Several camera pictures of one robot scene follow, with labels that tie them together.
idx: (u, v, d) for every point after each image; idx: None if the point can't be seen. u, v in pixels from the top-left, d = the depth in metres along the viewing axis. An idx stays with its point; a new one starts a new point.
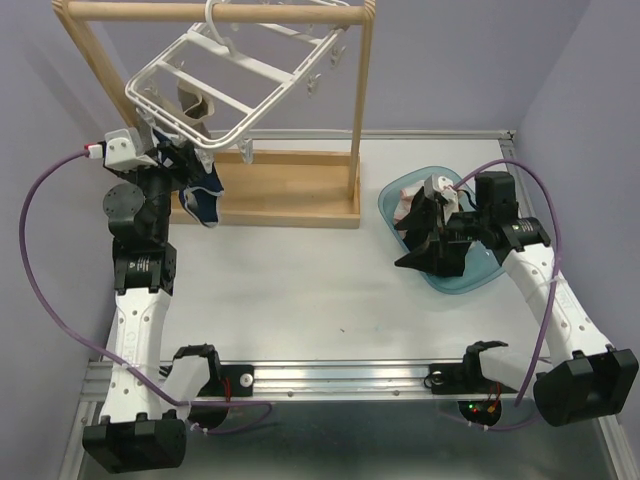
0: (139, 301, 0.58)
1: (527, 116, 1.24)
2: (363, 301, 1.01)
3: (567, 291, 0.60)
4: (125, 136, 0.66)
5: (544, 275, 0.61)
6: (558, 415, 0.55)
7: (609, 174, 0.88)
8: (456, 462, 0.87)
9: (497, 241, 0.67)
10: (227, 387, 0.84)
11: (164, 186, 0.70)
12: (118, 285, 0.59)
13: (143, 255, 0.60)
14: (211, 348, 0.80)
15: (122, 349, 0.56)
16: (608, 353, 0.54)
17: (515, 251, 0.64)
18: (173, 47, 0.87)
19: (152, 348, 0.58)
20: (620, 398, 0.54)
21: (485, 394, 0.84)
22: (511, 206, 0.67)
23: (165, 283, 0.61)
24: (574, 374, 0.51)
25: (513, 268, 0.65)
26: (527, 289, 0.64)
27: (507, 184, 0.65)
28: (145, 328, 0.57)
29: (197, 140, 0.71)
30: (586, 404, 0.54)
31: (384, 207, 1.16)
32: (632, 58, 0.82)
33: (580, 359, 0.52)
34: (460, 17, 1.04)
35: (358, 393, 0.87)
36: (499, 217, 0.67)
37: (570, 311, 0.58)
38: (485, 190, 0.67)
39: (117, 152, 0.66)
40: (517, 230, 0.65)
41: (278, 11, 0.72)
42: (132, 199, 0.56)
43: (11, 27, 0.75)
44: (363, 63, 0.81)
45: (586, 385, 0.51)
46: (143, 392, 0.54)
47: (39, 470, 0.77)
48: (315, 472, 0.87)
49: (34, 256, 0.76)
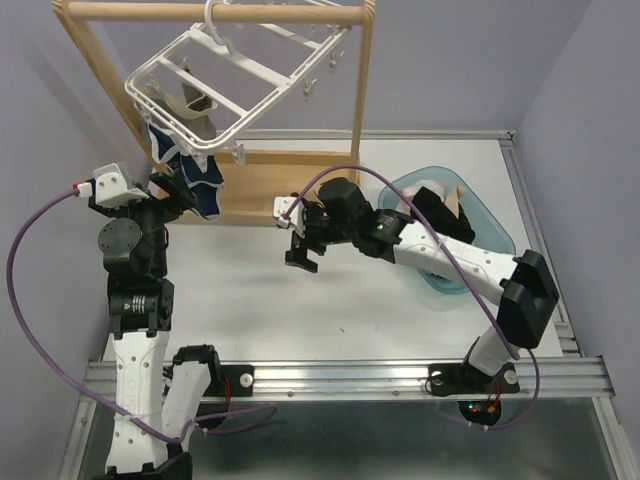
0: (137, 347, 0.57)
1: (527, 115, 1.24)
2: (363, 302, 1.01)
3: (455, 243, 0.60)
4: (114, 171, 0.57)
5: (430, 244, 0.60)
6: (531, 337, 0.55)
7: (608, 174, 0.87)
8: (456, 462, 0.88)
9: (377, 246, 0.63)
10: (227, 388, 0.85)
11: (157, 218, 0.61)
12: (115, 330, 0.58)
13: (140, 292, 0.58)
14: (211, 348, 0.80)
15: (124, 398, 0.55)
16: (521, 262, 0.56)
17: (395, 246, 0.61)
18: (175, 45, 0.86)
19: (154, 392, 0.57)
20: (554, 286, 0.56)
21: (485, 394, 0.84)
22: (363, 209, 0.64)
23: (163, 322, 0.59)
24: (515, 299, 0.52)
25: (404, 258, 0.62)
26: (425, 265, 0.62)
27: (351, 195, 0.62)
28: (145, 374, 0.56)
29: (191, 141, 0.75)
30: (540, 312, 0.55)
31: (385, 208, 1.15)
32: (631, 57, 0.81)
33: (509, 285, 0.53)
34: (460, 17, 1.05)
35: (358, 393, 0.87)
36: (364, 225, 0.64)
37: (471, 255, 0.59)
38: (340, 210, 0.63)
39: (107, 189, 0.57)
40: (385, 229, 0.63)
41: (276, 12, 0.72)
42: (129, 234, 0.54)
43: (11, 28, 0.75)
44: (363, 63, 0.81)
45: (527, 301, 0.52)
46: (148, 439, 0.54)
47: (40, 471, 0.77)
48: (315, 472, 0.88)
49: (35, 256, 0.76)
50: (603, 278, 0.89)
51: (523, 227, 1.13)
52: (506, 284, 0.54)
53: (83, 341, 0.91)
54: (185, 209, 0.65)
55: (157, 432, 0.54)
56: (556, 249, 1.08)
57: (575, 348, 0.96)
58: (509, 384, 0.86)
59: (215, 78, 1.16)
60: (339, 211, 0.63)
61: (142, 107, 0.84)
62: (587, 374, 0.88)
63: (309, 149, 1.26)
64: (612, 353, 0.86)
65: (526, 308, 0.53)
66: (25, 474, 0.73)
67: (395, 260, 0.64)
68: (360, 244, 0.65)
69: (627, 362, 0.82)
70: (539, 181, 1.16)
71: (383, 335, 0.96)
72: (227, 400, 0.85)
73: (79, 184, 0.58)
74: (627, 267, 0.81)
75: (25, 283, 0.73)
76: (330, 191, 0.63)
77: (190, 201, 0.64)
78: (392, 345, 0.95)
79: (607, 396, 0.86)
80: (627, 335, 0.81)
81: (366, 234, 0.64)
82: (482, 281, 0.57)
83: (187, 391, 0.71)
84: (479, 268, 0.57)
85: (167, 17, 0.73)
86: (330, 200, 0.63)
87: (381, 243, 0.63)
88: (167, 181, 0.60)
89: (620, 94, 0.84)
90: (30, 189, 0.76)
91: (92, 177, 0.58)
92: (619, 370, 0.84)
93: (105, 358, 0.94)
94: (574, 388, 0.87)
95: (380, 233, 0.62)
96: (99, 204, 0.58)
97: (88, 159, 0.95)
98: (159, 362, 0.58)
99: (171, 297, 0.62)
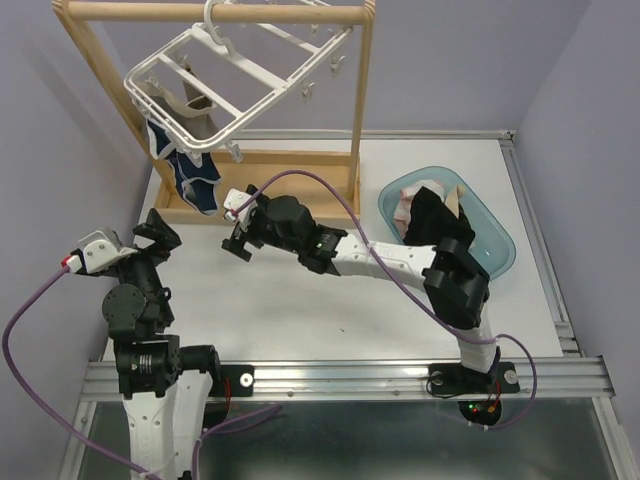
0: (147, 407, 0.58)
1: (528, 115, 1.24)
2: (362, 301, 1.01)
3: (384, 245, 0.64)
4: (101, 237, 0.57)
5: (363, 248, 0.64)
6: (466, 318, 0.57)
7: (608, 173, 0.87)
8: (455, 462, 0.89)
9: (319, 264, 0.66)
10: (227, 388, 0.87)
11: (149, 268, 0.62)
12: (125, 391, 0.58)
13: (146, 350, 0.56)
14: (211, 348, 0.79)
15: (138, 455, 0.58)
16: (439, 251, 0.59)
17: (334, 258, 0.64)
18: (175, 43, 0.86)
19: (166, 446, 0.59)
20: (475, 265, 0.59)
21: (485, 394, 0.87)
22: (310, 227, 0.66)
23: (168, 377, 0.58)
24: (436, 285, 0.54)
25: (343, 268, 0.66)
26: (361, 271, 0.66)
27: (301, 217, 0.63)
28: (157, 432, 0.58)
29: (184, 139, 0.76)
30: (470, 294, 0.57)
31: (384, 207, 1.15)
32: (630, 58, 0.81)
33: (431, 273, 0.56)
34: (460, 17, 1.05)
35: (358, 393, 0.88)
36: (309, 240, 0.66)
37: (396, 253, 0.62)
38: (289, 230, 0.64)
39: (97, 257, 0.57)
40: (322, 247, 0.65)
41: (276, 11, 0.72)
42: (132, 301, 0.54)
43: (11, 28, 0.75)
44: (363, 63, 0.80)
45: (449, 283, 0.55)
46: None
47: (39, 472, 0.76)
48: (315, 472, 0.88)
49: (35, 257, 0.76)
50: (603, 279, 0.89)
51: (524, 227, 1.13)
52: (428, 272, 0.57)
53: (83, 341, 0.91)
54: (172, 248, 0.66)
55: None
56: (556, 249, 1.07)
57: (575, 348, 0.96)
58: (509, 385, 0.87)
59: (215, 77, 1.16)
60: (286, 228, 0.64)
61: (140, 103, 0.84)
62: (587, 374, 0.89)
63: (310, 148, 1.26)
64: (612, 354, 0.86)
65: (451, 289, 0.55)
66: (24, 474, 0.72)
67: (338, 272, 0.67)
68: (303, 261, 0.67)
69: (627, 361, 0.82)
70: (539, 181, 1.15)
71: (383, 335, 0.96)
72: (227, 400, 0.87)
73: (66, 260, 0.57)
74: (627, 267, 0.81)
75: (26, 283, 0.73)
76: (281, 211, 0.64)
77: (175, 240, 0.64)
78: (392, 345, 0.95)
79: (607, 396, 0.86)
80: (626, 335, 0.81)
81: (310, 252, 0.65)
82: (409, 275, 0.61)
83: (193, 412, 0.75)
84: (404, 263, 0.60)
85: (168, 16, 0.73)
86: (279, 218, 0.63)
87: (324, 261, 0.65)
88: (150, 230, 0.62)
89: (621, 94, 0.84)
90: (30, 188, 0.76)
91: (77, 248, 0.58)
92: (619, 371, 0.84)
93: (105, 358, 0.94)
94: (574, 388, 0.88)
95: (322, 251, 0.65)
96: (93, 272, 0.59)
97: (88, 160, 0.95)
98: (168, 416, 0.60)
99: (176, 352, 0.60)
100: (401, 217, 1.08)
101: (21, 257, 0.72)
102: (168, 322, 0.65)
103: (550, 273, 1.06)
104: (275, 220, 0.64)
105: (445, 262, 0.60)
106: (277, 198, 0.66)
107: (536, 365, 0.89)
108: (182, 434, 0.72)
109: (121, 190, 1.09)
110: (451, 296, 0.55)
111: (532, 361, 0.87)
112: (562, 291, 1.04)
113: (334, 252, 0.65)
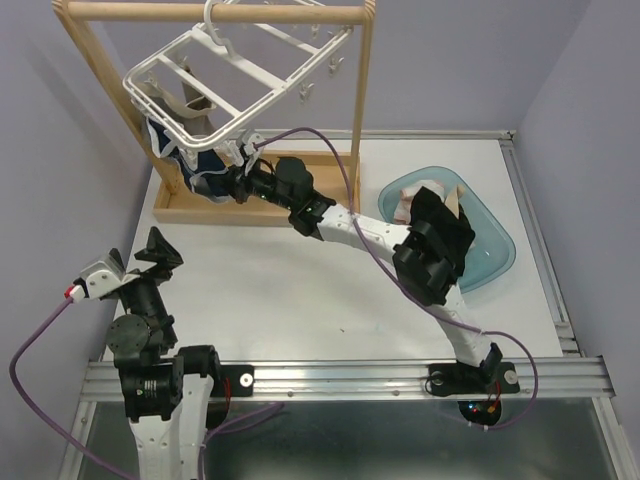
0: (155, 429, 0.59)
1: (528, 115, 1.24)
2: (362, 300, 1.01)
3: (366, 218, 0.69)
4: (103, 267, 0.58)
5: (347, 220, 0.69)
6: (430, 296, 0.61)
7: (609, 173, 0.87)
8: (456, 462, 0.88)
9: (305, 226, 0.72)
10: (227, 388, 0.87)
11: (151, 290, 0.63)
12: (130, 414, 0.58)
13: (151, 375, 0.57)
14: (212, 348, 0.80)
15: (147, 472, 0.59)
16: (413, 231, 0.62)
17: (320, 224, 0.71)
18: (175, 43, 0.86)
19: (174, 462, 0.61)
20: (443, 249, 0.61)
21: (485, 394, 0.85)
22: (307, 192, 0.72)
23: (174, 399, 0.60)
24: (403, 261, 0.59)
25: (326, 234, 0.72)
26: (343, 239, 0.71)
27: (303, 182, 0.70)
28: (165, 451, 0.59)
29: (182, 138, 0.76)
30: (435, 275, 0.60)
31: (384, 207, 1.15)
32: (630, 57, 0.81)
33: (400, 250, 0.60)
34: (460, 18, 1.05)
35: (358, 393, 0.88)
36: (303, 205, 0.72)
37: (375, 227, 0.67)
38: (289, 189, 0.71)
39: (99, 286, 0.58)
40: (311, 211, 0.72)
41: (276, 11, 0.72)
42: (137, 332, 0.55)
43: (11, 28, 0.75)
44: (363, 63, 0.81)
45: (416, 262, 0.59)
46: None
47: (39, 472, 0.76)
48: (315, 473, 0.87)
49: (36, 258, 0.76)
50: (603, 279, 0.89)
51: (524, 227, 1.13)
52: (398, 249, 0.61)
53: (83, 341, 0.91)
54: (173, 268, 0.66)
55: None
56: (556, 249, 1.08)
57: (575, 348, 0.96)
58: (509, 385, 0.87)
59: (215, 78, 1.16)
60: (288, 188, 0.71)
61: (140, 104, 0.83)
62: (587, 374, 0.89)
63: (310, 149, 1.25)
64: (612, 354, 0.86)
65: (416, 267, 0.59)
66: (25, 474, 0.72)
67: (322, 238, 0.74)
68: (292, 221, 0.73)
69: (627, 362, 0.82)
70: (539, 181, 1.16)
71: (383, 335, 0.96)
72: (227, 400, 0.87)
73: (68, 290, 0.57)
74: (627, 267, 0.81)
75: (26, 285, 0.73)
76: (288, 171, 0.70)
77: (176, 261, 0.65)
78: (391, 345, 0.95)
79: (607, 396, 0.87)
80: (626, 334, 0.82)
81: (301, 213, 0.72)
82: (382, 246, 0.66)
83: (196, 417, 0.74)
84: (380, 237, 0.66)
85: (168, 16, 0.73)
86: (285, 177, 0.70)
87: (309, 225, 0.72)
88: (153, 253, 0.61)
89: (621, 94, 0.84)
90: (30, 189, 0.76)
91: (79, 277, 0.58)
92: (619, 371, 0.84)
93: (105, 359, 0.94)
94: (573, 388, 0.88)
95: (310, 215, 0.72)
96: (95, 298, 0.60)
97: (88, 160, 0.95)
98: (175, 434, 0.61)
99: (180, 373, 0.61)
100: (401, 218, 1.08)
101: (22, 258, 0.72)
102: (170, 344, 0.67)
103: (550, 273, 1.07)
104: (280, 179, 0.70)
105: (417, 242, 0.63)
106: (285, 158, 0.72)
107: (536, 365, 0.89)
108: (186, 441, 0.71)
109: (121, 190, 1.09)
110: (413, 273, 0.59)
111: (535, 369, 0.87)
112: (562, 291, 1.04)
113: (320, 218, 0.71)
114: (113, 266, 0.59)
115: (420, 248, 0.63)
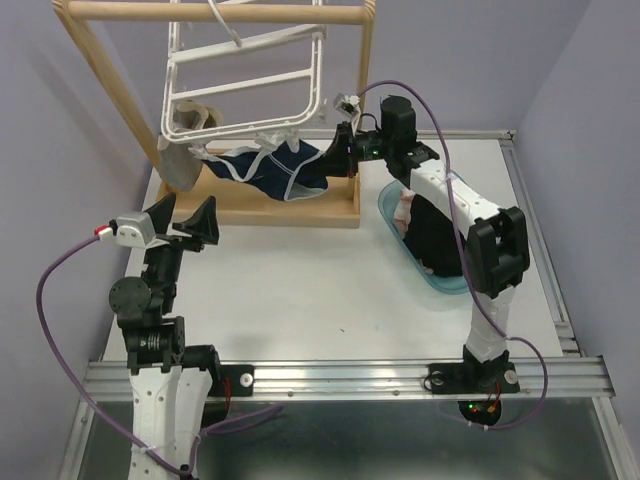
0: (153, 382, 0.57)
1: (527, 115, 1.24)
2: (362, 300, 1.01)
3: (461, 183, 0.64)
4: (137, 227, 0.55)
5: (441, 179, 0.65)
6: (485, 279, 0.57)
7: (610, 172, 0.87)
8: (456, 463, 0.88)
9: (401, 169, 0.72)
10: (228, 387, 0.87)
11: (171, 257, 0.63)
12: (131, 365, 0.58)
13: (154, 330, 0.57)
14: (211, 348, 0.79)
15: (140, 430, 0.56)
16: (502, 213, 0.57)
17: (414, 170, 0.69)
18: (169, 74, 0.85)
19: (169, 424, 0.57)
20: (524, 245, 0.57)
21: (485, 394, 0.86)
22: (409, 134, 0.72)
23: (177, 358, 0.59)
24: (478, 236, 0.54)
25: (418, 183, 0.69)
26: (431, 195, 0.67)
27: (407, 116, 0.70)
28: (161, 408, 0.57)
29: (285, 122, 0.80)
30: (502, 264, 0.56)
31: (385, 207, 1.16)
32: (631, 57, 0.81)
33: (481, 224, 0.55)
34: (460, 18, 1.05)
35: (358, 394, 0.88)
36: (403, 144, 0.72)
37: (466, 195, 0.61)
38: (390, 123, 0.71)
39: (127, 239, 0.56)
40: (412, 154, 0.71)
41: (277, 11, 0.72)
42: (137, 292, 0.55)
43: (11, 28, 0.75)
44: (363, 63, 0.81)
45: (492, 243, 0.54)
46: (162, 471, 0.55)
47: (39, 472, 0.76)
48: (315, 472, 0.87)
49: (36, 258, 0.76)
50: (603, 279, 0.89)
51: None
52: (478, 221, 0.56)
53: (83, 341, 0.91)
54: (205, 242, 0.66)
55: (170, 466, 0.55)
56: (556, 249, 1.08)
57: (575, 348, 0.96)
58: (509, 385, 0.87)
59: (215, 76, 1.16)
60: (390, 124, 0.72)
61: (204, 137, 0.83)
62: (586, 374, 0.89)
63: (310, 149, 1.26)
64: (612, 354, 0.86)
65: (488, 249, 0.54)
66: (25, 474, 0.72)
67: (411, 186, 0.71)
68: (390, 160, 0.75)
69: (628, 362, 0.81)
70: (539, 181, 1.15)
71: (383, 335, 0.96)
72: (227, 400, 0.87)
73: (99, 228, 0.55)
74: (627, 267, 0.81)
75: (27, 285, 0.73)
76: (393, 105, 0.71)
77: (211, 240, 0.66)
78: (391, 345, 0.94)
79: (607, 396, 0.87)
80: (625, 334, 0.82)
81: (400, 154, 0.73)
82: (461, 215, 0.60)
83: (192, 407, 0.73)
84: (466, 205, 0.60)
85: (169, 15, 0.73)
86: (389, 110, 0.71)
87: (403, 165, 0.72)
88: (190, 230, 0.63)
89: (621, 93, 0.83)
90: (31, 189, 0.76)
91: (114, 220, 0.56)
92: (618, 369, 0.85)
93: (106, 358, 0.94)
94: (573, 388, 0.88)
95: (409, 158, 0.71)
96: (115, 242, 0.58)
97: (88, 160, 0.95)
98: (172, 394, 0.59)
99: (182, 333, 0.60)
100: (401, 218, 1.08)
101: (22, 258, 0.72)
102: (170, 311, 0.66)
103: (550, 273, 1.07)
104: (383, 110, 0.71)
105: (501, 227, 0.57)
106: (392, 96, 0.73)
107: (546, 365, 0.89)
108: (182, 428, 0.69)
109: (122, 189, 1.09)
110: (483, 259, 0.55)
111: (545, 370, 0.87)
112: (562, 291, 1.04)
113: (417, 165, 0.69)
114: (146, 231, 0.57)
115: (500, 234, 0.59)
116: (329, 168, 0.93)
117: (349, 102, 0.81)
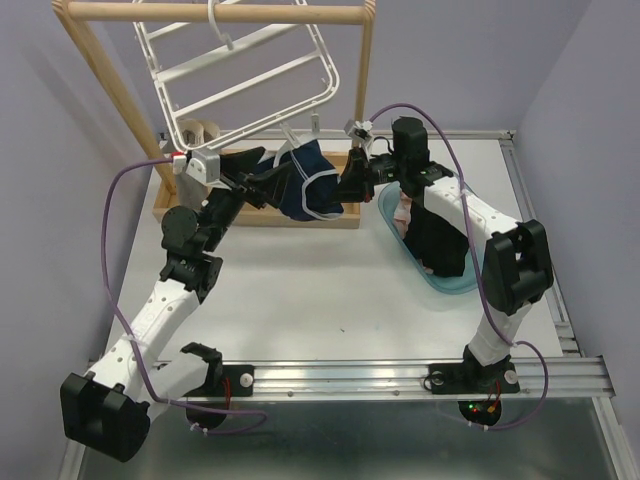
0: (170, 291, 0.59)
1: (528, 114, 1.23)
2: (362, 299, 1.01)
3: (475, 198, 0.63)
4: (202, 161, 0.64)
5: (455, 194, 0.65)
6: (505, 297, 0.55)
7: (609, 172, 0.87)
8: (456, 462, 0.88)
9: (413, 187, 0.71)
10: (227, 388, 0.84)
11: (229, 205, 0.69)
12: (161, 272, 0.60)
13: (192, 260, 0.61)
14: (217, 355, 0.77)
15: (136, 322, 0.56)
16: (520, 227, 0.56)
17: (427, 188, 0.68)
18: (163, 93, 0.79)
19: (159, 338, 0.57)
20: (546, 261, 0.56)
21: (485, 394, 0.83)
22: (422, 156, 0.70)
23: (201, 291, 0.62)
24: (497, 249, 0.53)
25: (432, 201, 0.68)
26: (446, 212, 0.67)
27: (419, 136, 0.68)
28: (164, 316, 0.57)
29: (312, 102, 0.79)
30: (524, 282, 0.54)
31: (385, 207, 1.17)
32: (630, 56, 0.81)
33: (500, 238, 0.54)
34: (459, 17, 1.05)
35: (359, 393, 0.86)
36: (415, 166, 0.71)
37: (481, 210, 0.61)
38: (402, 142, 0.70)
39: (194, 172, 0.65)
40: (424, 175, 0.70)
41: (276, 10, 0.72)
42: (185, 223, 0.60)
43: (10, 28, 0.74)
44: (363, 62, 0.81)
45: (511, 257, 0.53)
46: (133, 366, 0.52)
47: (39, 471, 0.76)
48: (316, 472, 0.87)
49: (36, 258, 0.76)
50: (603, 279, 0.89)
51: None
52: (495, 236, 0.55)
53: (83, 341, 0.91)
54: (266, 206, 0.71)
55: (143, 367, 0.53)
56: (556, 248, 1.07)
57: (575, 348, 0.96)
58: (509, 385, 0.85)
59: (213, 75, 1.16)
60: (401, 143, 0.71)
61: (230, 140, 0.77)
62: (586, 374, 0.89)
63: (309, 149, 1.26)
64: (612, 354, 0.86)
65: (506, 263, 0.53)
66: (24, 475, 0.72)
67: (424, 204, 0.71)
68: (404, 179, 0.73)
69: (627, 361, 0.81)
70: (539, 180, 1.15)
71: (383, 334, 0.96)
72: (227, 400, 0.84)
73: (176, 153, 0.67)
74: (626, 266, 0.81)
75: (26, 286, 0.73)
76: (406, 125, 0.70)
77: (270, 200, 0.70)
78: (391, 345, 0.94)
79: (607, 396, 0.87)
80: (626, 334, 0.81)
81: (412, 173, 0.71)
82: (479, 230, 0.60)
83: (177, 375, 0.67)
84: (483, 220, 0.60)
85: (168, 16, 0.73)
86: (399, 129, 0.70)
87: (416, 184, 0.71)
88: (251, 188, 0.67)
89: (621, 92, 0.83)
90: (31, 189, 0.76)
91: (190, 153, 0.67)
92: (618, 369, 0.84)
93: None
94: (572, 388, 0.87)
95: (422, 177, 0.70)
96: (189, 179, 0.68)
97: (87, 160, 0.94)
98: (178, 316, 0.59)
99: (214, 272, 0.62)
100: (401, 217, 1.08)
101: (23, 257, 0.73)
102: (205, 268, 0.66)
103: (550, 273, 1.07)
104: (395, 129, 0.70)
105: (521, 242, 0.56)
106: (406, 118, 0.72)
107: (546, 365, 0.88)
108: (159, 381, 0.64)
109: (121, 190, 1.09)
110: (505, 275, 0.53)
111: (545, 370, 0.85)
112: (562, 291, 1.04)
113: (430, 183, 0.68)
114: (211, 171, 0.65)
115: (520, 250, 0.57)
116: (344, 193, 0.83)
117: (362, 128, 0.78)
